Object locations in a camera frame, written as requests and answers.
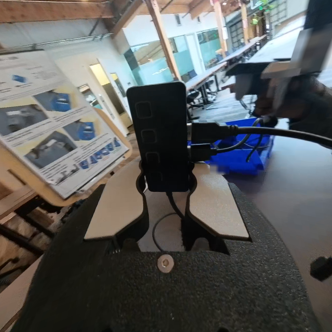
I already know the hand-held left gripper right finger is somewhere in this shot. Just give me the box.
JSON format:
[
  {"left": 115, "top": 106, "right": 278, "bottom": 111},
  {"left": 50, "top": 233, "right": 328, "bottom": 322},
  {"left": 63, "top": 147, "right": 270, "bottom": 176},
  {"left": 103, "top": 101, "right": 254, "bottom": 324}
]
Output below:
[{"left": 181, "top": 163, "right": 250, "bottom": 251}]

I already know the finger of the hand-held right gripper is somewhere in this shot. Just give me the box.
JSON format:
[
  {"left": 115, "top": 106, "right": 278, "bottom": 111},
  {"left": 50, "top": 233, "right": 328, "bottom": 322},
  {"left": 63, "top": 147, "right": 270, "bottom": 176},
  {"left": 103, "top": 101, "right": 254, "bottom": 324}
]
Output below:
[
  {"left": 261, "top": 61, "right": 301, "bottom": 79},
  {"left": 225, "top": 62, "right": 271, "bottom": 101}
]

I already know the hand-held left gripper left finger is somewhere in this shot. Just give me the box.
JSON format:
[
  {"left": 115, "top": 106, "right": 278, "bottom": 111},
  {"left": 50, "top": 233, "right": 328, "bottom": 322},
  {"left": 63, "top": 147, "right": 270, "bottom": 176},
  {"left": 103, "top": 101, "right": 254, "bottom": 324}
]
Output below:
[{"left": 84, "top": 161, "right": 149, "bottom": 249}]

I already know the blue plastic bin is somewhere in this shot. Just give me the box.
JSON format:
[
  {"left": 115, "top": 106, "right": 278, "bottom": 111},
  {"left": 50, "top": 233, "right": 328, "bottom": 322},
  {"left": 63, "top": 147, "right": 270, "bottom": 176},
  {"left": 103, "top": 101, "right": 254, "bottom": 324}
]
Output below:
[{"left": 205, "top": 118, "right": 275, "bottom": 175}]

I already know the thick black usb cable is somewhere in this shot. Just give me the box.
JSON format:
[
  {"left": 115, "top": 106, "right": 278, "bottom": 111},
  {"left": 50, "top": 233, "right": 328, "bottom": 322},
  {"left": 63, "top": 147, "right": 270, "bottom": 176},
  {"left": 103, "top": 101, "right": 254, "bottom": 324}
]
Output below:
[{"left": 187, "top": 121, "right": 332, "bottom": 150}]

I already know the black four-button usb hub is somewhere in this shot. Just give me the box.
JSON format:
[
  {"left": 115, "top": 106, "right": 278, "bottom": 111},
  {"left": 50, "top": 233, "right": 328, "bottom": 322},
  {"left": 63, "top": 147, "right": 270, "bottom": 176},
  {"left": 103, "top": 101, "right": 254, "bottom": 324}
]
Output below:
[{"left": 126, "top": 81, "right": 191, "bottom": 192}]

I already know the person's right hand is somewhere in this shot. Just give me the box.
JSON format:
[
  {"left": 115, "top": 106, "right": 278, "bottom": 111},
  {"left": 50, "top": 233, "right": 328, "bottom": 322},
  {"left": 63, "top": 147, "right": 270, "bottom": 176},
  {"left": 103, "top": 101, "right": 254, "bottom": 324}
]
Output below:
[{"left": 253, "top": 74, "right": 332, "bottom": 122}]

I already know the black office chair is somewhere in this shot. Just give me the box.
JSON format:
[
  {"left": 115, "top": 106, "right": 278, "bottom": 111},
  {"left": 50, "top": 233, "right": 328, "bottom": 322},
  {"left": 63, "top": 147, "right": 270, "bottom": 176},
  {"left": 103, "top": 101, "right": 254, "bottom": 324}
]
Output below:
[{"left": 186, "top": 88, "right": 206, "bottom": 110}]

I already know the green potted plant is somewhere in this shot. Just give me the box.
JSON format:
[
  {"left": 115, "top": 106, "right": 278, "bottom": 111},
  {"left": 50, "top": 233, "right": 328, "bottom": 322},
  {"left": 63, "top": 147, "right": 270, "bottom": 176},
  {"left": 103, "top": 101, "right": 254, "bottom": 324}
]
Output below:
[{"left": 250, "top": 0, "right": 276, "bottom": 25}]

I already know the instruction board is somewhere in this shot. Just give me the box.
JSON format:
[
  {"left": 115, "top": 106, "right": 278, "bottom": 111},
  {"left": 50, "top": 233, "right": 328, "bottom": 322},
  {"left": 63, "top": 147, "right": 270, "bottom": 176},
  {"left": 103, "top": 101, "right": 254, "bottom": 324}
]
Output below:
[{"left": 0, "top": 49, "right": 133, "bottom": 207}]

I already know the black hub cable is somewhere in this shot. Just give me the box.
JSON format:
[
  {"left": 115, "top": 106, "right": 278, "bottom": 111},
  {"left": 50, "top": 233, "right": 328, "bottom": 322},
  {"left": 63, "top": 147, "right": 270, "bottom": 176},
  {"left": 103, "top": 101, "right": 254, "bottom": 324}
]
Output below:
[{"left": 153, "top": 191, "right": 187, "bottom": 251}]

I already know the wooden support post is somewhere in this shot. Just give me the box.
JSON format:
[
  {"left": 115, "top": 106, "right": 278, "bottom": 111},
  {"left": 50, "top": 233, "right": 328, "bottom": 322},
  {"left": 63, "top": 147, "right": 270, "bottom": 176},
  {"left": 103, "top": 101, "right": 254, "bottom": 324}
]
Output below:
[
  {"left": 145, "top": 0, "right": 182, "bottom": 81},
  {"left": 213, "top": 0, "right": 229, "bottom": 52}
]

